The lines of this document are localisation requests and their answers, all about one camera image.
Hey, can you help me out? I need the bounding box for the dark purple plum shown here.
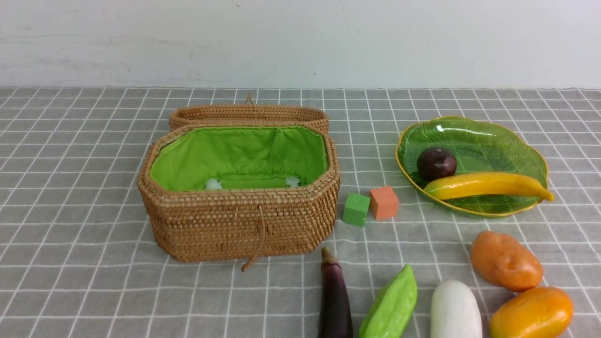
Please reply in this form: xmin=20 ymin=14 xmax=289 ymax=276
xmin=416 ymin=147 xmax=457 ymax=182

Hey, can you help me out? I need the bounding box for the purple eggplant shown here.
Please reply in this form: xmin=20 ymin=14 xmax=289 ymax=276
xmin=317 ymin=247 xmax=354 ymax=338

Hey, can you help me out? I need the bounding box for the green chayote vegetable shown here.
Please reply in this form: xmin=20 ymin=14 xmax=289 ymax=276
xmin=358 ymin=264 xmax=418 ymax=338

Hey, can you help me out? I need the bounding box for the yellow banana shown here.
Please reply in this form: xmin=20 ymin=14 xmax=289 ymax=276
xmin=423 ymin=172 xmax=555 ymax=201

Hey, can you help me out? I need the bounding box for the white radish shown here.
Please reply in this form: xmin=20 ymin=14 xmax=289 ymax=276
xmin=430 ymin=280 xmax=483 ymax=338

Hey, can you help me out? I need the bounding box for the orange-brown potato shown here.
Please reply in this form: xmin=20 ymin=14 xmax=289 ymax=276
xmin=470 ymin=230 xmax=544 ymax=292

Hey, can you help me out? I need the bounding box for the orange mango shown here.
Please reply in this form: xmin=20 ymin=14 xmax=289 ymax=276
xmin=490 ymin=286 xmax=574 ymax=338

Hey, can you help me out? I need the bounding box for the green foam cube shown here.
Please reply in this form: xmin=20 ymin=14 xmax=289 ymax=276
xmin=342 ymin=194 xmax=371 ymax=227

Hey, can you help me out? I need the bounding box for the woven basket lid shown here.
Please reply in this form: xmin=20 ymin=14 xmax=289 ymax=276
xmin=168 ymin=95 xmax=329 ymax=132

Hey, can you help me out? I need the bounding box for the woven rattan basket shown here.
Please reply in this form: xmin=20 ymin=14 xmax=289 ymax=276
xmin=138 ymin=122 xmax=341 ymax=271

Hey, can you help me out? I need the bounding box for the orange foam cube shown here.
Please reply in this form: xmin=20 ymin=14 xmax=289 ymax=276
xmin=369 ymin=186 xmax=399 ymax=220

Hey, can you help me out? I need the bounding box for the green glass leaf plate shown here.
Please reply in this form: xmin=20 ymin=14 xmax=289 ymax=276
xmin=395 ymin=117 xmax=550 ymax=218

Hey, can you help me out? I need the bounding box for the grey checkered tablecloth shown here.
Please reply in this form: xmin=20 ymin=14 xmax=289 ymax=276
xmin=0 ymin=88 xmax=601 ymax=338

